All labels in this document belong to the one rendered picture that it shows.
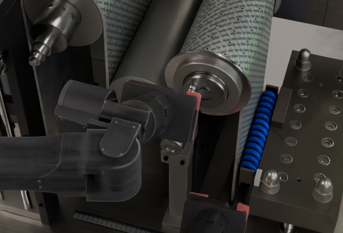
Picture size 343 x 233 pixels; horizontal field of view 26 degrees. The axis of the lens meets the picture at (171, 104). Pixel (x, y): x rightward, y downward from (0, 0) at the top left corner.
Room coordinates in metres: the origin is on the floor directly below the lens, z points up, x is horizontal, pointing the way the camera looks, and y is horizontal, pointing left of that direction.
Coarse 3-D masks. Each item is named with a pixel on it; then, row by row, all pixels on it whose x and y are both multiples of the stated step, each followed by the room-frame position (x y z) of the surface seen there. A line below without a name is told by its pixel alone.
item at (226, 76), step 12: (192, 60) 0.85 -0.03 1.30; (204, 60) 0.85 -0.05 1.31; (180, 72) 0.85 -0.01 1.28; (216, 72) 0.83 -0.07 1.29; (228, 72) 0.83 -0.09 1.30; (180, 84) 0.85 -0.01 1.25; (228, 84) 0.83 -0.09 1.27; (228, 96) 0.83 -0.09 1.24; (204, 108) 0.84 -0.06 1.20; (216, 108) 0.83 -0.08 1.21; (228, 108) 0.83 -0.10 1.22
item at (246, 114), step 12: (264, 48) 1.00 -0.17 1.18; (264, 60) 1.03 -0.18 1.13; (264, 72) 1.05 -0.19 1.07; (252, 84) 0.91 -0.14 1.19; (252, 96) 0.92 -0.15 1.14; (252, 108) 0.94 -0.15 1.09; (240, 120) 0.83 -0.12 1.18; (252, 120) 0.96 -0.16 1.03; (240, 132) 0.83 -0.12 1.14; (240, 144) 0.85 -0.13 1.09; (240, 156) 0.86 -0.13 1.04
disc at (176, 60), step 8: (176, 56) 0.86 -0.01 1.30; (184, 56) 0.86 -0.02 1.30; (192, 56) 0.86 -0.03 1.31; (200, 56) 0.85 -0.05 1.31; (208, 56) 0.85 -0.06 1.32; (216, 56) 0.84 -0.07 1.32; (224, 56) 0.84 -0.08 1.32; (168, 64) 0.87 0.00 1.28; (176, 64) 0.86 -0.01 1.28; (224, 64) 0.84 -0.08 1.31; (232, 64) 0.84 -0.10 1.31; (168, 72) 0.87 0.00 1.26; (232, 72) 0.84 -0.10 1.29; (240, 72) 0.83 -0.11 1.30; (168, 80) 0.87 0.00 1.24; (240, 80) 0.83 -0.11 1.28; (248, 80) 0.83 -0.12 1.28; (248, 88) 0.83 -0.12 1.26; (240, 96) 0.83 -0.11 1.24; (248, 96) 0.83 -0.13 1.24; (240, 104) 0.83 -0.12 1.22; (200, 112) 0.85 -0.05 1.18; (224, 112) 0.84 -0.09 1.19; (232, 112) 0.83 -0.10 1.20
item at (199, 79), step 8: (192, 72) 0.85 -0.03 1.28; (200, 72) 0.84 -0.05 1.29; (192, 80) 0.83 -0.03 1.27; (200, 80) 0.83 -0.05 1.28; (208, 80) 0.83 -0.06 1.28; (216, 80) 0.83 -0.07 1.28; (184, 88) 0.84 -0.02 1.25; (200, 88) 0.83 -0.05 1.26; (208, 88) 0.83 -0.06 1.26; (216, 88) 0.82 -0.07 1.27; (224, 88) 0.82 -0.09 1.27; (208, 96) 0.83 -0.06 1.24; (216, 96) 0.82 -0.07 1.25; (224, 96) 0.82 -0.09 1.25; (200, 104) 0.83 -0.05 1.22; (208, 104) 0.83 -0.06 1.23; (216, 104) 0.82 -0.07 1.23
